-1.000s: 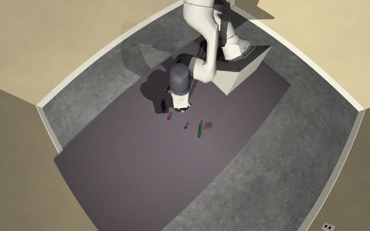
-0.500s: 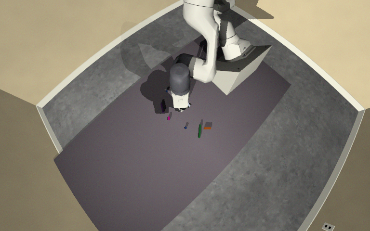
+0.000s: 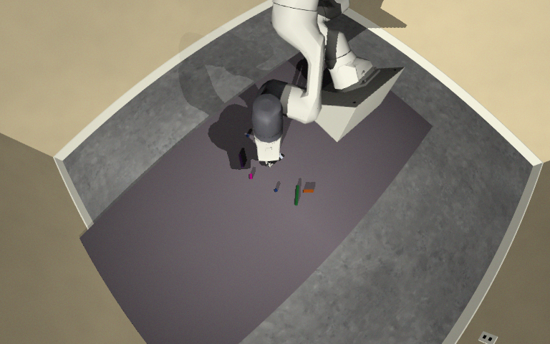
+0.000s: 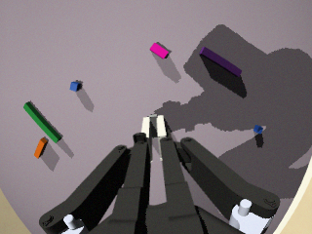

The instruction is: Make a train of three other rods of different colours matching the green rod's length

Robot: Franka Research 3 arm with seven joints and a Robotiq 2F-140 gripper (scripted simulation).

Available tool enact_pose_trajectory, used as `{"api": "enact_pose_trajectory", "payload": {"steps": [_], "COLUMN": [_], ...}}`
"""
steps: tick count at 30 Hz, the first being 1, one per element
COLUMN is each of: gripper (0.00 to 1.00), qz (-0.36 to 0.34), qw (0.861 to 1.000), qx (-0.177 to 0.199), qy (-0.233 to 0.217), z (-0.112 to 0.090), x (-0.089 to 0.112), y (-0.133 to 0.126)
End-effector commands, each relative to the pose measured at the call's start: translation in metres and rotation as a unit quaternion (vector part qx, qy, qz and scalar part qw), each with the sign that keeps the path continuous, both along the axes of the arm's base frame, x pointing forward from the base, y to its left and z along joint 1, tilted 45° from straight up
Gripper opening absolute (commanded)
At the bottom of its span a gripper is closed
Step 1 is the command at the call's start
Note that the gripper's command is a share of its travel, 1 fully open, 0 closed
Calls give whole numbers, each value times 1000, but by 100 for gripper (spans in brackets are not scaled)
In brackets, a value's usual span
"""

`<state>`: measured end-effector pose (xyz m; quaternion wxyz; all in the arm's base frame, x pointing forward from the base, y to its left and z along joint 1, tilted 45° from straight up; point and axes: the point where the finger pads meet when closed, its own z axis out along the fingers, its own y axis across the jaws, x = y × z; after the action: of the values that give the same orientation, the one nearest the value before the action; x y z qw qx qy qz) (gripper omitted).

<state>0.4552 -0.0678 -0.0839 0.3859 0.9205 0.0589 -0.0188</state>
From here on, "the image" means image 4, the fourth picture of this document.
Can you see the grey rod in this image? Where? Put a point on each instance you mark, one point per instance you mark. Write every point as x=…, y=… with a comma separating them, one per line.
x=153, y=125

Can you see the orange rod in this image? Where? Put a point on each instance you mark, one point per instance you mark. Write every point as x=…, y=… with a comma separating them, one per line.
x=40, y=147

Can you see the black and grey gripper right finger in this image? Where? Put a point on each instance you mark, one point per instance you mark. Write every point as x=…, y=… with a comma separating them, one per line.
x=248, y=208

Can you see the purple rod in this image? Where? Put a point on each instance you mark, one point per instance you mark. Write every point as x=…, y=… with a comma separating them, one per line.
x=220, y=61

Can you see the green rod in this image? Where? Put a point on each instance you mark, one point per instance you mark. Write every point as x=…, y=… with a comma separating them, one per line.
x=41, y=122

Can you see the magenta rod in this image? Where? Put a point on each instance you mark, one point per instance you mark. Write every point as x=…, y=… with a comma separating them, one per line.
x=159, y=51

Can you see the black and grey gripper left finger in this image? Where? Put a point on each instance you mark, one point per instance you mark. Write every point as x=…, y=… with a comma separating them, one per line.
x=84, y=208

